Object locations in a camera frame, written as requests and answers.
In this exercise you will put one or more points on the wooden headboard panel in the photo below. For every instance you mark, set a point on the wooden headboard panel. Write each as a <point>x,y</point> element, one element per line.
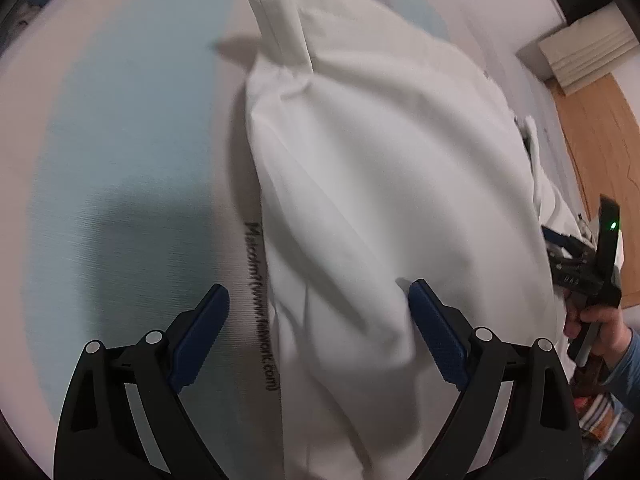
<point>602,137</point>

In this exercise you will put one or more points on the striped pastel bed mattress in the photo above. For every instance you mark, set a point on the striped pastel bed mattress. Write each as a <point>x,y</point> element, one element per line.
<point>128,188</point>

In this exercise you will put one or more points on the person's right hand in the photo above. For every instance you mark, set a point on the person's right hand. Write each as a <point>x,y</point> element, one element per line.
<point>614,336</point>

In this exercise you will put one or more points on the right beige curtain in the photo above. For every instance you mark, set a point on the right beige curtain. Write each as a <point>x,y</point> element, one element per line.
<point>583,52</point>

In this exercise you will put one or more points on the black and white jacket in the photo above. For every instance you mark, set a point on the black and white jacket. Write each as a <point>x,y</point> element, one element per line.
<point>385,154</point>

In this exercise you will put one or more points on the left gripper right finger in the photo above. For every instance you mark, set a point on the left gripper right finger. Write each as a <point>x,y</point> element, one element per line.
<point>514,416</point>

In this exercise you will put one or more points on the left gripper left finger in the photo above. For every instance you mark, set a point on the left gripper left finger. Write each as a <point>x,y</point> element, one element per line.
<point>97,437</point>

